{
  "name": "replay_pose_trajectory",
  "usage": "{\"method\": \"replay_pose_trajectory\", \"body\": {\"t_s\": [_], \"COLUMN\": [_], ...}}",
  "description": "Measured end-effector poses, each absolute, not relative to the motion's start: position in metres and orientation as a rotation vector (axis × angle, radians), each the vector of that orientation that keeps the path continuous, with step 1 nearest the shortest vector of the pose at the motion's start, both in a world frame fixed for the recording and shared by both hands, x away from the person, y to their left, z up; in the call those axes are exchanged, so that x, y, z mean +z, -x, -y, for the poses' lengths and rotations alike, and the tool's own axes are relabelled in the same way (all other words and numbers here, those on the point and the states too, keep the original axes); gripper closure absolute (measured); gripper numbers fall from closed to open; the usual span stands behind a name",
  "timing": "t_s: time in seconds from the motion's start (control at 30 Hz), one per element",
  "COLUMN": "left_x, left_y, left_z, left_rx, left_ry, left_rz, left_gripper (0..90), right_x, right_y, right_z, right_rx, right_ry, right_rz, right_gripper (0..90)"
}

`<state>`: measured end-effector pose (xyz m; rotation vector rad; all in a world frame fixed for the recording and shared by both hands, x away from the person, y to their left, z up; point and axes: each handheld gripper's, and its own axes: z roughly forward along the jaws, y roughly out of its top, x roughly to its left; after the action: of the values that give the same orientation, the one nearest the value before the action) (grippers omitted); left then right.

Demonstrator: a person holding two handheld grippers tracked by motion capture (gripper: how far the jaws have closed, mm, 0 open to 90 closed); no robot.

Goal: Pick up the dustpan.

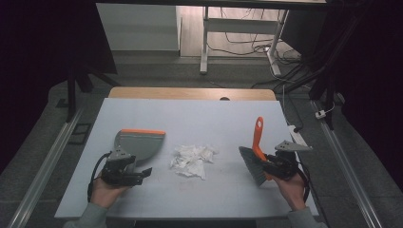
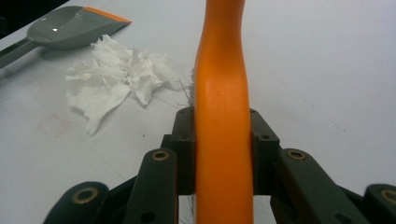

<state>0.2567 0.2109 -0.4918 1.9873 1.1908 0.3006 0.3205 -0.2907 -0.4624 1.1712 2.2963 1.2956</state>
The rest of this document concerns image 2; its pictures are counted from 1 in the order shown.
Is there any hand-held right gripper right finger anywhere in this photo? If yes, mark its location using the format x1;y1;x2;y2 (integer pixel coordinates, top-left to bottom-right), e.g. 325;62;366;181
249;107;281;196

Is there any grey dustpan with orange edge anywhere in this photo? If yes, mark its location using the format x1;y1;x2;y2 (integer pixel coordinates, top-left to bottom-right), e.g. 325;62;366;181
0;5;133;70

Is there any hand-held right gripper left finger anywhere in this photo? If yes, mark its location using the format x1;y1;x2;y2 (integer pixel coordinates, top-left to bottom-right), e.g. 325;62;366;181
160;105;197;196

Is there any pile of white paper scraps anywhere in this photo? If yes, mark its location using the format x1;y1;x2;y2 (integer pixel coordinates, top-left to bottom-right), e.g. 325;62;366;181
64;34;185;136

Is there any orange handle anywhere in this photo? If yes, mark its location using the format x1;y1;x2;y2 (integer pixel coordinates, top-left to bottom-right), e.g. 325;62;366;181
177;0;255;224

